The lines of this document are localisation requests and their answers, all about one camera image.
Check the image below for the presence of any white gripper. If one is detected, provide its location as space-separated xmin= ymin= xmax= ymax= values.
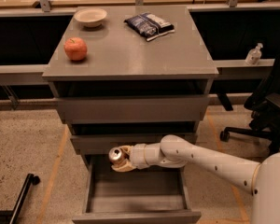
xmin=112 ymin=144 xmax=148 ymax=173

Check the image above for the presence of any orange soda can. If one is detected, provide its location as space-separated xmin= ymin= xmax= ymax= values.
xmin=108 ymin=147 xmax=125 ymax=165

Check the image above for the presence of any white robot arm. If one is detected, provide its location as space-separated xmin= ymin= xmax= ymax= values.
xmin=109 ymin=134 xmax=280 ymax=224

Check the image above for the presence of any grey middle drawer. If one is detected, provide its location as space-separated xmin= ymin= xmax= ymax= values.
xmin=69 ymin=132 xmax=198 ymax=156

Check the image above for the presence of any grey open bottom drawer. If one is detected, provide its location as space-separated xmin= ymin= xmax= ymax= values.
xmin=73 ymin=155 xmax=202 ymax=224

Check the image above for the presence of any grey drawer cabinet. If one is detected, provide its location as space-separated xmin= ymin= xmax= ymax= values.
xmin=42 ymin=5 xmax=219 ymax=173

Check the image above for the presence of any grey top drawer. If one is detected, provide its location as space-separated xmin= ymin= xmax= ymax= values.
xmin=57 ymin=95 xmax=209 ymax=124

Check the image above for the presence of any red apple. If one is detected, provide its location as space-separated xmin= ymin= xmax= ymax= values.
xmin=63 ymin=37 xmax=88 ymax=61

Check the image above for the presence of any blue chip bag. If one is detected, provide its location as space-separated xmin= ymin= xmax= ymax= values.
xmin=124 ymin=12 xmax=175 ymax=42

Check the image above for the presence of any black wheeled stand base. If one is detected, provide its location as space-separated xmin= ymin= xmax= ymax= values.
xmin=0 ymin=174 xmax=40 ymax=224

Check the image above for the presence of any white bowl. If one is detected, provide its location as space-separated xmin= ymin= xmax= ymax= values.
xmin=74 ymin=8 xmax=107 ymax=28

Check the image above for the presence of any black office chair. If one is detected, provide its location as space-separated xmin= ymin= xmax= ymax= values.
xmin=219 ymin=50 xmax=280 ymax=155

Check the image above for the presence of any clear sanitizer bottle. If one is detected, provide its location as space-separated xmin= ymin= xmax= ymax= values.
xmin=245 ymin=43 xmax=263 ymax=65

